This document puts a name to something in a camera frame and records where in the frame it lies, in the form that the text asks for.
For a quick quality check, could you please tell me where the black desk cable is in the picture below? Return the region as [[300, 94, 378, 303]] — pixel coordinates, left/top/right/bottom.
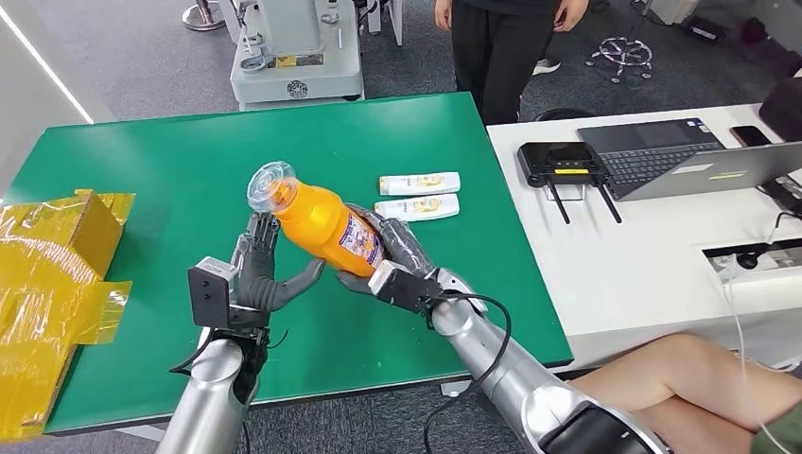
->
[[772, 209, 802, 242]]

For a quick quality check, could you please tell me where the white cable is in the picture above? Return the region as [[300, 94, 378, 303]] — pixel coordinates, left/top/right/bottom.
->
[[718, 263, 792, 454]]

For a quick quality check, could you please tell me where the orange bottle with clear cap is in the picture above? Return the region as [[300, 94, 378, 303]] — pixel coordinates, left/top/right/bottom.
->
[[246, 161, 389, 279]]

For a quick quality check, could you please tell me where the black chair back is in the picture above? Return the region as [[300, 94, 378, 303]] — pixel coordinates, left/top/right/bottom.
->
[[758, 76, 802, 142]]

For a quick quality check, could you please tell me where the chrome star chair base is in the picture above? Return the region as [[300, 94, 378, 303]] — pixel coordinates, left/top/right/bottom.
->
[[585, 36, 654, 84]]

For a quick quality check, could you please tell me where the black controller with antennas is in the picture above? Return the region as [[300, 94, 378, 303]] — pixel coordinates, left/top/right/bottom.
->
[[516, 142, 623, 225]]

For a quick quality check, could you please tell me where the grey laptop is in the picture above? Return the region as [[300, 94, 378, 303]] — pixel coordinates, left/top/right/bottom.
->
[[619, 140, 802, 203]]

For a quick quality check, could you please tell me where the white panel frame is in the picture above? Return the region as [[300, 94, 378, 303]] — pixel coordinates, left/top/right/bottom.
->
[[367, 0, 404, 48]]

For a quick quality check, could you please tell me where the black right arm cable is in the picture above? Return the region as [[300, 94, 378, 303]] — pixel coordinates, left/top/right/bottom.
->
[[423, 292, 514, 454]]

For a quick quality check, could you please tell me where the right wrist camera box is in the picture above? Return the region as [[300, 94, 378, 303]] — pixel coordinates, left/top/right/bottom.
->
[[368, 259, 443, 317]]

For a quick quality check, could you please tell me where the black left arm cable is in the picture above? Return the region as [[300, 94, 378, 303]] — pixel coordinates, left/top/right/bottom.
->
[[168, 325, 216, 378]]

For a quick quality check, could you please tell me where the clear controller stand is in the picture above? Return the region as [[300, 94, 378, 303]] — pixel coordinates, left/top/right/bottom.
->
[[545, 183, 586, 203]]

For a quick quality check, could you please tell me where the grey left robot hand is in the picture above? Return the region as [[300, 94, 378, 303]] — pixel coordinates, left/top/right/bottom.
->
[[230, 213, 327, 316]]

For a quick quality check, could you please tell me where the black round floor disc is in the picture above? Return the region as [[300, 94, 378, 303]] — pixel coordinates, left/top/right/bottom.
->
[[533, 108, 593, 123]]

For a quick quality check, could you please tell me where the black bag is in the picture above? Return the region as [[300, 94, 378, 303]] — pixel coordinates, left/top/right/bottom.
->
[[737, 17, 802, 79]]

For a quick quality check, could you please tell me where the white floor box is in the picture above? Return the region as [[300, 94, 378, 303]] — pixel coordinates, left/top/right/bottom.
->
[[646, 0, 701, 26]]

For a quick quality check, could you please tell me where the seated person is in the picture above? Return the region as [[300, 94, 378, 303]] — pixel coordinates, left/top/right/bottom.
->
[[567, 333, 802, 454]]

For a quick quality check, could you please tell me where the yellow taped cardboard box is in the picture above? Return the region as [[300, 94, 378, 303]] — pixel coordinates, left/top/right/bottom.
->
[[0, 189, 136, 443]]

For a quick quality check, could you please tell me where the standing person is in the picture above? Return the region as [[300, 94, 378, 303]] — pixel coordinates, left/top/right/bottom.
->
[[433, 0, 590, 127]]

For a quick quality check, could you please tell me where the dark open laptop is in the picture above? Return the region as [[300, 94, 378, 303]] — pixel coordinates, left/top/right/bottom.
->
[[576, 117, 726, 201]]

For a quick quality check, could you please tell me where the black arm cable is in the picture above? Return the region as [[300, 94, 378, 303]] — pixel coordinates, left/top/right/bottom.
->
[[168, 325, 216, 378], [423, 292, 514, 454]]

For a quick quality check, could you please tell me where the black smartphone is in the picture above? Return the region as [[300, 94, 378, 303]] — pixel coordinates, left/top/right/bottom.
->
[[729, 125, 772, 148]]

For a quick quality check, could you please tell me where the black box on floor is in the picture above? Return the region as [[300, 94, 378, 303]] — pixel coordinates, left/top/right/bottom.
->
[[682, 15, 729, 45]]

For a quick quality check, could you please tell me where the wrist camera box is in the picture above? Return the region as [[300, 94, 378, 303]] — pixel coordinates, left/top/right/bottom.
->
[[187, 256, 239, 330], [368, 259, 443, 317]]

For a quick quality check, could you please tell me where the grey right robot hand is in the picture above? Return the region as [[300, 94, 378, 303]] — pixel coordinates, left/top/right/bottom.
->
[[336, 203, 439, 296]]

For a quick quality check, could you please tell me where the white shampoo bottle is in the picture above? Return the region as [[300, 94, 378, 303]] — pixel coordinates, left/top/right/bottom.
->
[[375, 194, 461, 223], [378, 172, 462, 198]]

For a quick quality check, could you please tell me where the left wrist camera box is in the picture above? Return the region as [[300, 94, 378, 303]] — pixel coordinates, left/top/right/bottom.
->
[[187, 256, 239, 330]]

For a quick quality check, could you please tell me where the desk cable tray recess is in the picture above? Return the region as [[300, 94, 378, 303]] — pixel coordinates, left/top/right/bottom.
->
[[701, 236, 802, 283]]

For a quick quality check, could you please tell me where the black device at desk edge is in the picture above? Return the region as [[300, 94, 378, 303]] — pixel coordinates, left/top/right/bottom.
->
[[756, 174, 802, 215]]

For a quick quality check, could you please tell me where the chrome stanchion base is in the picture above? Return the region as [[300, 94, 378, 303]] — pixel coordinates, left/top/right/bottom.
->
[[183, 0, 227, 34]]

